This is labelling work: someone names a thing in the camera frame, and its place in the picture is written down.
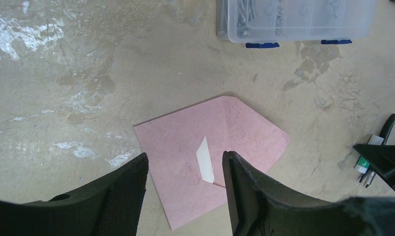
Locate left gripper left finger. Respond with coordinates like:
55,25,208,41
0,153,149,236

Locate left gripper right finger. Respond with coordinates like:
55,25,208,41
222,151,395,236

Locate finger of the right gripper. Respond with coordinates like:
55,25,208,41
353,144,395,191

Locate green white glue stick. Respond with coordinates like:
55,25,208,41
353,135,385,174

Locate pink envelope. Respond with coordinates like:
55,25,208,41
134,96,289,230

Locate lined paper letter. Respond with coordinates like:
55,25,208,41
196,137,215,184

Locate black pliers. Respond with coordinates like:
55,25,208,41
355,114,395,188

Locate clear plastic screw box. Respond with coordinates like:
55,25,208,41
216,0,376,49

